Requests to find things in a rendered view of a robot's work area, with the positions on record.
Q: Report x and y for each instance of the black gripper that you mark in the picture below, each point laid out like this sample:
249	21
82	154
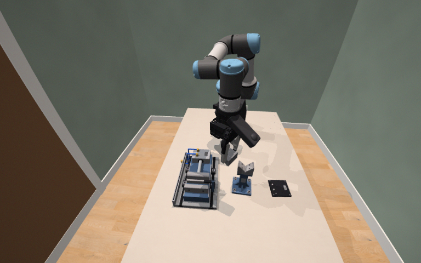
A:
220	129

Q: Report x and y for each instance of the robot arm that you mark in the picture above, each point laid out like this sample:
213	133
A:
236	78

